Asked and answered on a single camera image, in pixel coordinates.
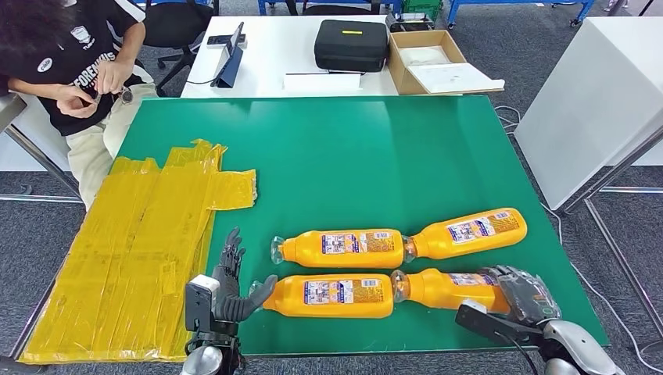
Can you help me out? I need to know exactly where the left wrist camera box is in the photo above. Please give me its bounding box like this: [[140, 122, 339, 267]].
[[185, 275, 222, 334]]

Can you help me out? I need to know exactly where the black phone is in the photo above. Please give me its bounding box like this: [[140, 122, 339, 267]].
[[206, 34, 248, 48]]

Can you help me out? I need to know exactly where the white padding bag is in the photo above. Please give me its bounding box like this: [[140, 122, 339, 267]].
[[399, 46, 453, 68]]

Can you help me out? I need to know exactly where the black device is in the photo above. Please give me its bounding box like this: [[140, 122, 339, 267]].
[[385, 12, 436, 32]]

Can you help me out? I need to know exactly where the person's right hand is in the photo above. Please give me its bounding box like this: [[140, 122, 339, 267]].
[[56, 85, 97, 119]]

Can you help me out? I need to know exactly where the black office chair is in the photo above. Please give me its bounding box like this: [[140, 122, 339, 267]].
[[131, 0, 219, 97]]

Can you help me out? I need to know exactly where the black zip case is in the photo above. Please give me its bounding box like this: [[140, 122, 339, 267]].
[[314, 20, 389, 73]]

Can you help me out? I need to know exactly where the white paper sheet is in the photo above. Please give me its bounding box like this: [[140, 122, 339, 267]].
[[281, 72, 364, 93]]

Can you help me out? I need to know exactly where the yellow plastic sheet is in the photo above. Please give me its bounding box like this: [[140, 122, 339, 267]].
[[20, 138, 259, 364]]

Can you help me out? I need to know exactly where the white desk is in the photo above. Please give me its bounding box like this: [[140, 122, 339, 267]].
[[180, 15, 400, 99]]

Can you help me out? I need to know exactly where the person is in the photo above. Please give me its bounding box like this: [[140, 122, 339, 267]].
[[0, 0, 159, 211]]

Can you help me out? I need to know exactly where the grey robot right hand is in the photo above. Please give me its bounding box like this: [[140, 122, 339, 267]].
[[478, 265, 563, 324]]

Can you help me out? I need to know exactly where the person's left hand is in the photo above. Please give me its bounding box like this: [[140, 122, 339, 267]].
[[95, 59, 133, 97]]

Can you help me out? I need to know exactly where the orange detergent bottle clear cap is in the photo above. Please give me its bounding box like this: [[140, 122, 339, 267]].
[[403, 208, 529, 263], [391, 268, 511, 314], [270, 229, 415, 269], [249, 274, 396, 320]]

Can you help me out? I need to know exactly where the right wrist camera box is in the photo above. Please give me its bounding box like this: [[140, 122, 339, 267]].
[[454, 298, 543, 345]]

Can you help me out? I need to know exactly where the open cardboard box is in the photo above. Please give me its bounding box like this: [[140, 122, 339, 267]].
[[387, 30, 506, 97]]

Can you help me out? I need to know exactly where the tablet with blue cover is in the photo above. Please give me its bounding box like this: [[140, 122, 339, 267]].
[[211, 21, 245, 89]]

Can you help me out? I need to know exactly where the white table with metal legs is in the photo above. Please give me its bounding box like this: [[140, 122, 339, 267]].
[[0, 93, 84, 204], [514, 16, 663, 338]]

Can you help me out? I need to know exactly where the green plastic crate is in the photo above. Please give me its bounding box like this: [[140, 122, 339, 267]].
[[401, 0, 444, 22]]

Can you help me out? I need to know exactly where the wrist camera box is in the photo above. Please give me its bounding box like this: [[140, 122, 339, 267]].
[[185, 275, 222, 334], [454, 298, 543, 345]]

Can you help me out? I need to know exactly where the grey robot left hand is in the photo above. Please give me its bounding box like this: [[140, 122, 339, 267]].
[[211, 227, 279, 324]]

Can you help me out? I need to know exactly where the white flat sheet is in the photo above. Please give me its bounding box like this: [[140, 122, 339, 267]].
[[406, 62, 506, 95]]

